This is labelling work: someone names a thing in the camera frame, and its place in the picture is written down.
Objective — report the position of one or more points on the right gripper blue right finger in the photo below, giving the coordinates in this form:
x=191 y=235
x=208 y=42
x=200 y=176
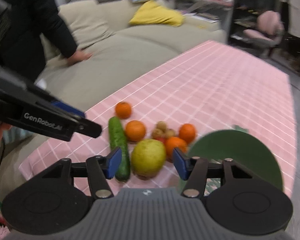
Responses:
x=193 y=171

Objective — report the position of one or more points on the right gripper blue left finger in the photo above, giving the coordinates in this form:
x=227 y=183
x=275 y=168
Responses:
x=99 y=170

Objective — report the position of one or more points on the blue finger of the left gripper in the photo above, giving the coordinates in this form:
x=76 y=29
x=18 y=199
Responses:
x=68 y=108
x=88 y=127

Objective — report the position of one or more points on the orange mandarin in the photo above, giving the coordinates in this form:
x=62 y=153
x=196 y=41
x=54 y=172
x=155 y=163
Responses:
x=135 y=130
x=187 y=132
x=172 y=143
x=123 y=110

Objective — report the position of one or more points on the red cherry tomato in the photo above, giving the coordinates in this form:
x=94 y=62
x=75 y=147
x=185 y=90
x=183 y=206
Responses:
x=161 y=139

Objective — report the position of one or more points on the yellow green pear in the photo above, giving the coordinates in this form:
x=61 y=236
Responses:
x=148 y=157

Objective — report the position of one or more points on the green cucumber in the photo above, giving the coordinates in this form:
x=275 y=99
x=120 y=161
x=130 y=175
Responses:
x=118 y=138

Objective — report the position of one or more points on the brown longan fruit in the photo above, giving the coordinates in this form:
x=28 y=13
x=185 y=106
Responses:
x=169 y=133
x=162 y=126
x=157 y=133

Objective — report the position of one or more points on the green colander bowl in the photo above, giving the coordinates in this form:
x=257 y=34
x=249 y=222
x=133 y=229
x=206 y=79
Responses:
x=243 y=175

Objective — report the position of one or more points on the bystander hand on sofa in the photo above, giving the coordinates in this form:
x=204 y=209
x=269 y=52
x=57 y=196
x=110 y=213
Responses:
x=77 y=57

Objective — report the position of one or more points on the pink checkered tablecloth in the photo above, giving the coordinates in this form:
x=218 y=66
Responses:
x=212 y=86

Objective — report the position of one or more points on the beige sofa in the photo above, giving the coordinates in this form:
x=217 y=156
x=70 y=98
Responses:
x=130 y=52

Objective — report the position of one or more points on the beige cushion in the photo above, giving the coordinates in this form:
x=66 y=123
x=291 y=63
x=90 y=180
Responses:
x=86 y=22

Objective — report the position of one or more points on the bystander black sleeve arm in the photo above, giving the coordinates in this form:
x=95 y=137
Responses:
x=21 y=49

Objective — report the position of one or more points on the yellow cushion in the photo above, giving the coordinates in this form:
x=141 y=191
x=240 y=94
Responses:
x=152 y=12

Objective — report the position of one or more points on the pink office chair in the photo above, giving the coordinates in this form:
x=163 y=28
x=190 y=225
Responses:
x=267 y=33

